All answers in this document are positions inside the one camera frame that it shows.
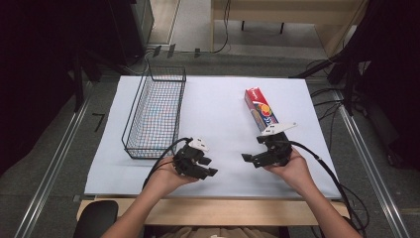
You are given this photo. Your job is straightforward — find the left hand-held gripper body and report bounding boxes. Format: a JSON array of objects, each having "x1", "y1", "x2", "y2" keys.
[{"x1": 171, "y1": 137, "x2": 211, "y2": 177}]

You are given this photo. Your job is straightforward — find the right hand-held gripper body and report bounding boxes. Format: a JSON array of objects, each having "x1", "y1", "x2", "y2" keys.
[{"x1": 259, "y1": 121, "x2": 298, "y2": 169}]

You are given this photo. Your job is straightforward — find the red snack box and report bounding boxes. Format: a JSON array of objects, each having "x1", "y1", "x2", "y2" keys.
[{"x1": 244, "y1": 86, "x2": 280, "y2": 134}]

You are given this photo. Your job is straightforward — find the black wire basket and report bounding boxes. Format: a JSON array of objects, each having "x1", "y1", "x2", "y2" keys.
[{"x1": 121, "y1": 63, "x2": 188, "y2": 161}]

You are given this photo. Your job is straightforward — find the person's right hand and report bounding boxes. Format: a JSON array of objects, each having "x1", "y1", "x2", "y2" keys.
[{"x1": 262, "y1": 147, "x2": 316, "y2": 196}]

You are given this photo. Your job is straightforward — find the person's left hand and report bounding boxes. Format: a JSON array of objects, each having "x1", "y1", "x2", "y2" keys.
[{"x1": 143, "y1": 156, "x2": 200, "y2": 201}]

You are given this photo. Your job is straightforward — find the wooden table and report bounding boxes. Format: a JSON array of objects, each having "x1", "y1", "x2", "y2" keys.
[{"x1": 75, "y1": 195, "x2": 351, "y2": 228}]

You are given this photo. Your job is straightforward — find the white table cover sheet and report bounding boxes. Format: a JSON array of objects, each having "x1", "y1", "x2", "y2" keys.
[{"x1": 83, "y1": 74, "x2": 343, "y2": 200}]

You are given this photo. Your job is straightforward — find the black chair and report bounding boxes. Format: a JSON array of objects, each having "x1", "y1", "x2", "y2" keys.
[{"x1": 72, "y1": 199, "x2": 120, "y2": 238}]

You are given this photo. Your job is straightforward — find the light wooden bench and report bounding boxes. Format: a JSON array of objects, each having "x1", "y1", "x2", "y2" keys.
[{"x1": 210, "y1": 0, "x2": 368, "y2": 58}]

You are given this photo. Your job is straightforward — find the black curtain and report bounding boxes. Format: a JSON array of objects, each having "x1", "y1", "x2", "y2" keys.
[
  {"x1": 0, "y1": 0, "x2": 140, "y2": 177},
  {"x1": 326, "y1": 0, "x2": 420, "y2": 170}
]

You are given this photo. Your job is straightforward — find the left hand-held gripper cable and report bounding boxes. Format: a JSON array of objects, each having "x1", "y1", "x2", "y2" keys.
[{"x1": 142, "y1": 136, "x2": 194, "y2": 191}]

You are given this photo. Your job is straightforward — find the hand-held gripper cable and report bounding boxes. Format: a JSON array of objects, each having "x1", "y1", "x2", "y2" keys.
[
  {"x1": 142, "y1": 136, "x2": 194, "y2": 191},
  {"x1": 280, "y1": 140, "x2": 369, "y2": 238}
]

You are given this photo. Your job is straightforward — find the right hand-held gripper cable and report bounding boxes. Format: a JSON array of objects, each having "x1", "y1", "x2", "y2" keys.
[{"x1": 280, "y1": 140, "x2": 369, "y2": 238}]

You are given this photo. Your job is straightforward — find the black floor cables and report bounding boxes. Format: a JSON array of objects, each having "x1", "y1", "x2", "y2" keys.
[{"x1": 308, "y1": 86, "x2": 345, "y2": 153}]

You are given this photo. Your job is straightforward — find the metal floor rail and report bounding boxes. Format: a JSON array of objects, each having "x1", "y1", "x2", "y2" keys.
[
  {"x1": 13, "y1": 81, "x2": 94, "y2": 238},
  {"x1": 332, "y1": 88, "x2": 411, "y2": 238}
]

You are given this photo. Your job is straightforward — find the black hanging cable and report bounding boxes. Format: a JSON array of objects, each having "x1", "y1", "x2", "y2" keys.
[{"x1": 211, "y1": 0, "x2": 232, "y2": 56}]

